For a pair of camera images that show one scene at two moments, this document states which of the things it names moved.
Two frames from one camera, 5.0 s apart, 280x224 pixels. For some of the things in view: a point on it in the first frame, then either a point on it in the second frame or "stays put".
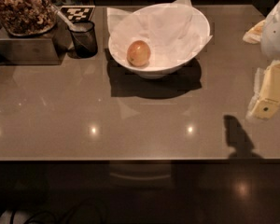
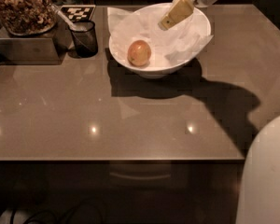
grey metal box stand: x=49 y=48 stays put
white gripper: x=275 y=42 -> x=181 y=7
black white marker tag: x=77 y=13 stays put
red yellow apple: x=138 y=53 stays put
